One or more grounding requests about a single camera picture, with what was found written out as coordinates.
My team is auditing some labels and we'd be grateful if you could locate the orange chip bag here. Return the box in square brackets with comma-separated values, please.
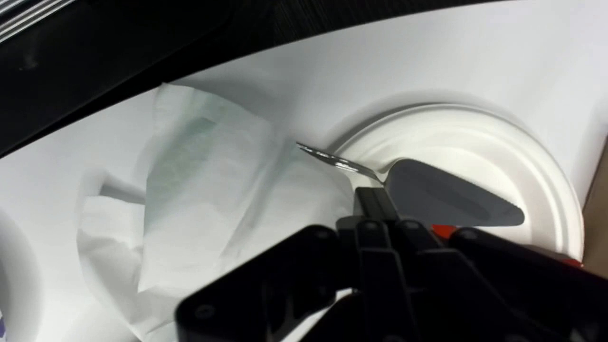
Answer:
[430, 222, 460, 241]

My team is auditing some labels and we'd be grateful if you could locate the white tissue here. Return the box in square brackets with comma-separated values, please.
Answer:
[74, 81, 358, 342]

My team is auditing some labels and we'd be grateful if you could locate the cardboard box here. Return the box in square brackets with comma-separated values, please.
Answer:
[582, 142, 608, 281]

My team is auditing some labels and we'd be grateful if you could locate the grey cake server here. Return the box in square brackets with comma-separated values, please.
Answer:
[293, 138, 529, 227]

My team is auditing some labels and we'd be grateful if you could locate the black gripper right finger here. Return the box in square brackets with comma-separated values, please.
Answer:
[378, 188, 608, 342]

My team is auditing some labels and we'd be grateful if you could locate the white paper plate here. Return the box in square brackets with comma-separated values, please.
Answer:
[331, 102, 586, 262]

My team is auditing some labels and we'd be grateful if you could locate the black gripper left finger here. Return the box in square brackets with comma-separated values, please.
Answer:
[173, 186, 382, 342]

